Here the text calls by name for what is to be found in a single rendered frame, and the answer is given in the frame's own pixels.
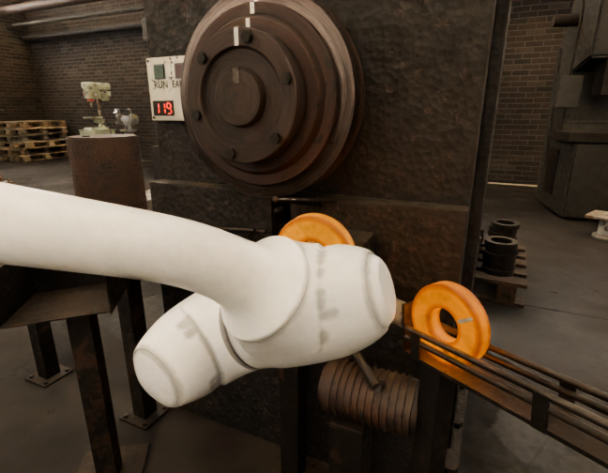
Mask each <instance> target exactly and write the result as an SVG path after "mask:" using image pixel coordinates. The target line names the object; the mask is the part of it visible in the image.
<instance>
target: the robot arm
mask: <svg viewBox="0 0 608 473"><path fill-rule="evenodd" d="M0 264H3V265H12V266H20V267H36V268H45V269H52V270H61V271H69V272H78V273H86V274H94V275H102V276H111V277H118V278H127V279H134V280H141V281H147V282H158V283H163V284H168V285H171V286H175V287H179V288H183V289H186V290H189V291H192V292H194V294H193V295H191V296H189V297H188V298H186V299H184V300H183V301H181V302H179V303H178V304H177V305H175V306H174V307H173V308H172V309H171V310H169V311H168V312H167V313H165V314H164V315H163V316H162V317H161V318H159V320H158V321H157V322H156V323H155V324H154V325H153V326H152V327H151V328H150V329H149V330H148V332H147V333H146V334H145V335H144V337H143V338H142V339H141V340H140V341H139V343H138V344H137V346H136V348H135V350H134V352H133V364H134V369H135V373H136V375H137V378H138V380H139V382H140V384H141V385H142V387H143V388H144V390H145V391H146V392H147V393H148V394H149V395H150V396H151V397H153V398H154V399H155V400H156V401H158V402H159V403H161V404H163V405H165V406H168V407H179V406H181V405H184V404H189V403H191V402H194V401H196V400H198V399H200V398H202V397H204V396H206V395H207V394H209V393H210V392H212V391H213V390H214V389H215V388H216V387H218V386H219V385H227V384H228V383H230V382H232V381H234V380H235V379H237V378H239V377H240V376H242V375H245V374H248V373H251V372H254V371H257V370H261V369H265V368H292V367H299V366H306V365H312V364H316V363H321V362H326V361H330V360H334V359H340V358H344V357H347V356H350V355H352V354H355V353H356V352H358V351H360V350H362V349H364V348H366V347H368V346H369V345H371V344H373V343H374V342H376V341H377V340H379V339H380V338H381V337H382V336H383V335H384V334H385V333H386V332H387V331H388V327H389V325H390V324H391V322H392V321H393V319H394V317H395V312H396V296H395V290H394V285H393V281H392V279H391V276H390V273H389V270H388V267H387V265H386V264H385V263H384V261H383V260H382V259H381V258H380V257H378V256H376V255H375V254H374V253H373V252H371V251H370V250H368V249H365V248H361V247H358V246H353V245H346V244H334V245H329V246H325V247H323V246H322V245H321V244H320V243H318V242H316V241H314V240H308V241H307V242H302V241H296V240H292V239H290V238H288V237H285V236H269V237H266V238H263V239H261V240H259V241H257V242H253V241H250V240H247V239H245V238H243V237H240V236H236V235H234V234H231V233H228V232H226V231H223V230H221V229H219V228H216V227H213V226H210V225H206V224H203V223H200V222H197V221H191V220H187V219H183V218H179V217H176V216H172V215H167V214H163V213H159V212H154V211H149V210H144V209H140V208H135V207H130V206H121V205H116V204H111V203H106V202H101V201H97V200H91V199H86V198H82V197H77V196H72V195H66V194H62V193H57V192H52V191H43V190H38V189H33V188H28V187H23V186H18V185H13V184H8V183H4V182H0Z"/></svg>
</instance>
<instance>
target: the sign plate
mask: <svg viewBox="0 0 608 473"><path fill-rule="evenodd" d="M184 57H185V55H180V56H167V57H153V58H146V66H147V75H148V84H149V93H150V101H151V111H152V119H153V120H173V121H184V117H183V113H182V106H181V97H180V82H181V77H178V78H176V77H175V64H183V61H184ZM156 65H163V69H164V78H155V74H154V66H156ZM167 102H170V103H171V106H172V108H171V107H170V103H167ZM164 104H165V108H164ZM166 104H167V107H168V108H171V109H172V112H171V109H168V108H166ZM158 105H159V106H158ZM159 109H160V112H159ZM164 109H165V112H166V113H165V112H164ZM168 113H171V114H168Z"/></svg>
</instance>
